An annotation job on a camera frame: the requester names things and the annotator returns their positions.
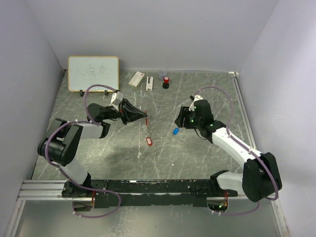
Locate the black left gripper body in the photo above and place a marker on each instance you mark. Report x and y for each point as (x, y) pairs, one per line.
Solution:
(111, 113)

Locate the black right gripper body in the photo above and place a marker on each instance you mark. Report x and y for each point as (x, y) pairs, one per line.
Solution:
(194, 122)

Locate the blue tagged key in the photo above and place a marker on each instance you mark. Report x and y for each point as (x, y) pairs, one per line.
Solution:
(175, 131)

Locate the grey keyring holder red handle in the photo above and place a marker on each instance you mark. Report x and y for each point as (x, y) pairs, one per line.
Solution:
(148, 127)

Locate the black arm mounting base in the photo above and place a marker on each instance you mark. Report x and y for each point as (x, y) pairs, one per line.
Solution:
(194, 192)

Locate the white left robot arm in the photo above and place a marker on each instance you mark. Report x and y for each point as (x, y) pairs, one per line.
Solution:
(60, 143)

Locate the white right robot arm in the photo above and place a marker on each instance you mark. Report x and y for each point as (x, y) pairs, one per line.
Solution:
(260, 176)

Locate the white and green carton box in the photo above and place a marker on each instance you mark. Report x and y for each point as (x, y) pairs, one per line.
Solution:
(136, 79)

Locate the white stapler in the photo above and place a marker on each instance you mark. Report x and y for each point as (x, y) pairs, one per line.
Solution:
(149, 83)

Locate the red and black stamp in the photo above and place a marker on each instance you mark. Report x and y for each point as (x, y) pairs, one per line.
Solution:
(165, 84)

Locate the clear plastic cup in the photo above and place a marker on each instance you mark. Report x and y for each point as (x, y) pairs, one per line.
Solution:
(162, 73)

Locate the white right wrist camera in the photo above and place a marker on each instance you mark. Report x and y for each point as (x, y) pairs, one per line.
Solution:
(194, 98)

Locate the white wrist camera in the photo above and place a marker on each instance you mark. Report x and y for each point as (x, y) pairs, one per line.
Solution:
(194, 98)
(116, 99)

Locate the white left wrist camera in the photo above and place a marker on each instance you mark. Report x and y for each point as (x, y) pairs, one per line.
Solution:
(116, 99)

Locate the small whiteboard with yellow frame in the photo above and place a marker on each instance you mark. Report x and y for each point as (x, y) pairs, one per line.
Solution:
(84, 71)

